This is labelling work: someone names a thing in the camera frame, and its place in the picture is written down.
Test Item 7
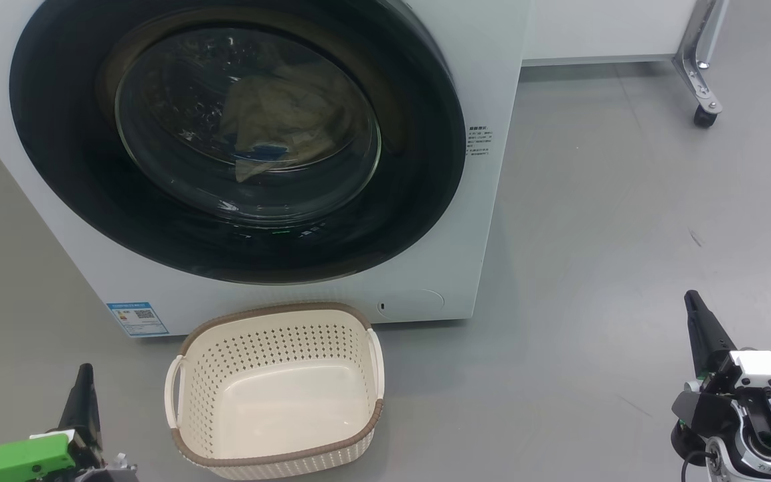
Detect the cream perforated laundry basket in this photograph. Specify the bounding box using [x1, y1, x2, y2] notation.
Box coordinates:
[164, 302, 385, 480]

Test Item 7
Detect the white cart panel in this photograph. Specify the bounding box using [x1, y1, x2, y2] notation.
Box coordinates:
[523, 0, 701, 66]

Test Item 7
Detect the cream bear-print garment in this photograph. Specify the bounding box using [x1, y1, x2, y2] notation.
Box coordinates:
[222, 64, 359, 155]

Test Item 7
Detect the black round glass washer door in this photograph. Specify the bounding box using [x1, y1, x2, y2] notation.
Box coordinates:
[9, 0, 466, 285]

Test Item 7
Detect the blue energy label sticker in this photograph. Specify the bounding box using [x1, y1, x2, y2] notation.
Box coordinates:
[106, 301, 169, 337]

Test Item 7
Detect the small printed text label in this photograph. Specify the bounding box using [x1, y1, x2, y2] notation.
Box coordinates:
[466, 125, 493, 158]

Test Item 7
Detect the white front-load washing machine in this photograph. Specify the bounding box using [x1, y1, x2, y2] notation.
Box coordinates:
[0, 0, 535, 337]

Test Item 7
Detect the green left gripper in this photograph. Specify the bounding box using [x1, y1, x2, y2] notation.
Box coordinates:
[0, 364, 139, 482]

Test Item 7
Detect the metal cart leg with caster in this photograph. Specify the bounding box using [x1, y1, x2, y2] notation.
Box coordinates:
[672, 0, 729, 128]

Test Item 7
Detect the cream garment with blue cuff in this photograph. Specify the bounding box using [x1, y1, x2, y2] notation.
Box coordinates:
[232, 137, 333, 183]

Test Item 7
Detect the round white filter cover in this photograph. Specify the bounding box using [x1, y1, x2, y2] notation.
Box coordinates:
[377, 289, 445, 317]

